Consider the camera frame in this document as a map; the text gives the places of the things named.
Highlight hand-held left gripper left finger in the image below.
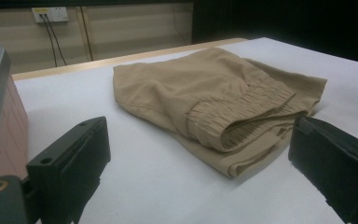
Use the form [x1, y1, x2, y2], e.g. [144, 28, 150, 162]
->
[26, 116, 112, 224]

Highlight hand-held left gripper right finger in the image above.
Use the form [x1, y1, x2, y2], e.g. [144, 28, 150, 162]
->
[288, 116, 358, 224]

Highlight pink storage box grey rim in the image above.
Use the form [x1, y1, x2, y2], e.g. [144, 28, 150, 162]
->
[0, 44, 30, 183]

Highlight tan pants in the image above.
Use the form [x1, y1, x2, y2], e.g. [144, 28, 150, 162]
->
[112, 47, 328, 179]

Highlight white table mat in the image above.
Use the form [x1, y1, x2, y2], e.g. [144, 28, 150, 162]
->
[13, 36, 358, 224]

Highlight black curtain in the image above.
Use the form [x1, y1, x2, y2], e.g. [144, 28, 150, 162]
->
[191, 0, 358, 66]

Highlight white wall socket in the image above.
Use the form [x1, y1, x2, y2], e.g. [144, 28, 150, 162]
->
[31, 6, 70, 23]

